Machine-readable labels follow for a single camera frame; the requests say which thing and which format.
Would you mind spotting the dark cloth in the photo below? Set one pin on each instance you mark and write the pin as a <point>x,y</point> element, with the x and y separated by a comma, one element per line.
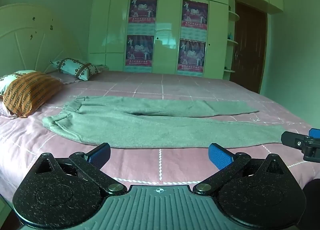
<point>312,202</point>

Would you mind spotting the orange striped pillow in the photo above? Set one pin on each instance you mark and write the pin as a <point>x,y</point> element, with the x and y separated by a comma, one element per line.
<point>30,92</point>

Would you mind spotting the bed with pink checked sheet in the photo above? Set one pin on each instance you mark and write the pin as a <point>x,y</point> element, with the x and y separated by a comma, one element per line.
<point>190,87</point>

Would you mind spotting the brown wooden door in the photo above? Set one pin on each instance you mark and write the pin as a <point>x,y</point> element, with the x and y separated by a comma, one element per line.
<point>250,50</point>

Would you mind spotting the white patterned pillow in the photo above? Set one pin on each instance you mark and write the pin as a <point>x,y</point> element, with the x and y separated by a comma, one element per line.
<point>10,80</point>
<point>75,67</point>

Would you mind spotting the pink pillow towel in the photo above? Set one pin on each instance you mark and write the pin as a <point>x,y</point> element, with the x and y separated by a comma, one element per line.
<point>65,78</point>

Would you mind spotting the grey sweat pants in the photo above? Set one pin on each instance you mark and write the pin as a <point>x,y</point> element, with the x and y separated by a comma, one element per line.
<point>140,125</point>

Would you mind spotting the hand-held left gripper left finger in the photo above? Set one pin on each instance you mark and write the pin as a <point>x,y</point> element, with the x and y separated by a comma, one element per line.
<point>99,155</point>

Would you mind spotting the cream bed headboard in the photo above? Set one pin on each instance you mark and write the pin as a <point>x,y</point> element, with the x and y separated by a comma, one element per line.
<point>32,37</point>

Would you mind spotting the cream corner shelf unit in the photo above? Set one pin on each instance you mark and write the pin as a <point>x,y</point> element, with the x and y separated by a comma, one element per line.
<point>233,42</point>

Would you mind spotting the wall poster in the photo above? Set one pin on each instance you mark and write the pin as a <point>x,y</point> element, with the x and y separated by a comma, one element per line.
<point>143,10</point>
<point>195,14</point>
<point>139,50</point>
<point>191,56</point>

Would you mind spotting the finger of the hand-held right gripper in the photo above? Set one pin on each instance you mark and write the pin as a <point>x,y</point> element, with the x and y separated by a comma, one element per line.
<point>292,140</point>
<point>315,132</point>

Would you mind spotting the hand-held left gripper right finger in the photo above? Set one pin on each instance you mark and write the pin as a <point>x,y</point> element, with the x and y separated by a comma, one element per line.
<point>220,156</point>

